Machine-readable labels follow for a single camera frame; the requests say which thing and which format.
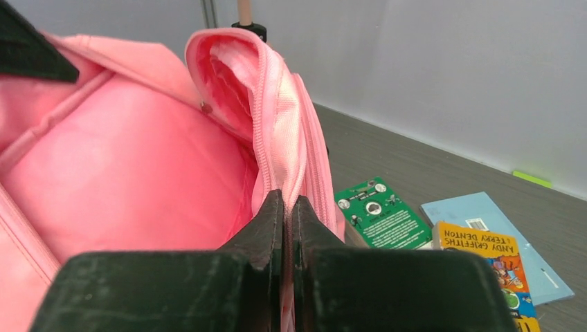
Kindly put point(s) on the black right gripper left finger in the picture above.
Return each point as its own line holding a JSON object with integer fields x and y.
{"x": 233, "y": 288}

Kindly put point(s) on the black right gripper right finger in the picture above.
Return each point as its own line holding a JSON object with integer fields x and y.
{"x": 346, "y": 288}

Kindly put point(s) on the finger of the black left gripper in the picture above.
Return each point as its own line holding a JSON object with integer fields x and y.
{"x": 26, "y": 52}

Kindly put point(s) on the pink student backpack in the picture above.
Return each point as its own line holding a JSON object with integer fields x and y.
{"x": 148, "y": 152}

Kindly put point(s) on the yellow treehouse paperback book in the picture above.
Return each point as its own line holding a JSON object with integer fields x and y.
{"x": 503, "y": 255}

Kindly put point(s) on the green paperback book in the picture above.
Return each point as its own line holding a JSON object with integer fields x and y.
{"x": 381, "y": 219}

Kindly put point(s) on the green tape strip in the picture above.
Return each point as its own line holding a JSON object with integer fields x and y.
{"x": 532, "y": 179}

